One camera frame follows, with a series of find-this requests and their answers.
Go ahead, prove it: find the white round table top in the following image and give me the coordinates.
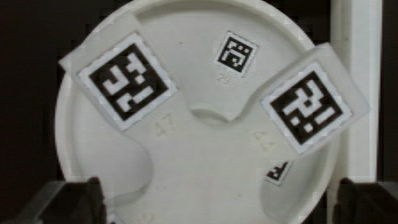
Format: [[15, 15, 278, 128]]
[[54, 0, 345, 224]]

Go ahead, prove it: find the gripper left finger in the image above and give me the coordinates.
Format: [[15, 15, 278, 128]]
[[18, 177, 107, 224]]

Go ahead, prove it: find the white cross-shaped table base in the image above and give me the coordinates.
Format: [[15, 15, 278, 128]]
[[57, 31, 374, 224]]

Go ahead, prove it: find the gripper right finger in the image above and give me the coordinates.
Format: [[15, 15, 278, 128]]
[[336, 178, 398, 224]]

